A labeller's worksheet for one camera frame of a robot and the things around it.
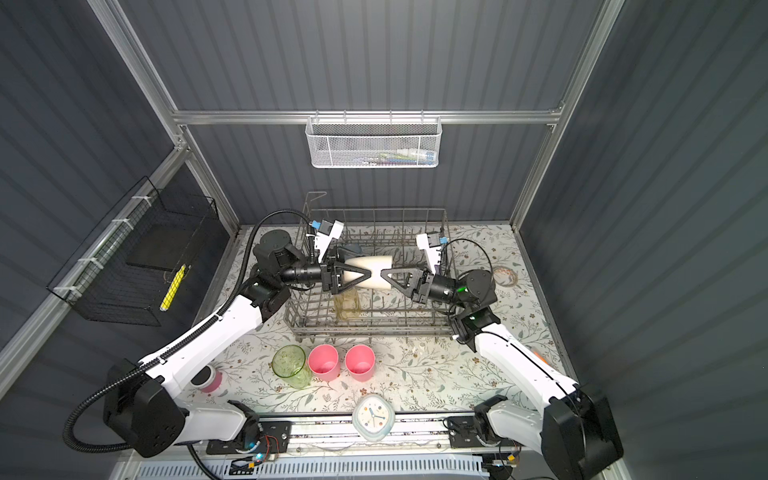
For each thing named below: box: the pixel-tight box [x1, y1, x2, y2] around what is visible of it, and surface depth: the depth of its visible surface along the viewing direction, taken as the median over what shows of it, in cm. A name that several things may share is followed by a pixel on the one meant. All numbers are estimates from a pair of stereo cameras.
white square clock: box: [352, 394, 396, 441], surface depth 76 cm
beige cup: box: [343, 255, 393, 290], surface depth 63 cm
